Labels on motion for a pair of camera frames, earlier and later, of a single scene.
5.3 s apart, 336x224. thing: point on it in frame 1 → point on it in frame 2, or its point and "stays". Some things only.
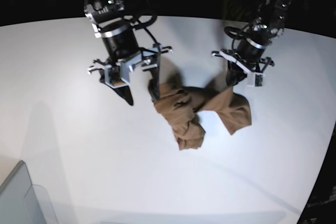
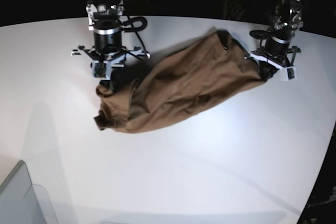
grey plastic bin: (22, 202) stays
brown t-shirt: (180, 106) → (178, 81)
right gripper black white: (241, 68) → (266, 70)
